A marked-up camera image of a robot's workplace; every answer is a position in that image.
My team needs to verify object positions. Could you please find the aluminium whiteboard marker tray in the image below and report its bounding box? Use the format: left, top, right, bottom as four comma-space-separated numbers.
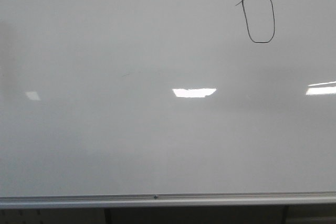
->
1, 191, 335, 209

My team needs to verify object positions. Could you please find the white whiteboard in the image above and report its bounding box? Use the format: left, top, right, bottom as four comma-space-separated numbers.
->
1, 0, 335, 197

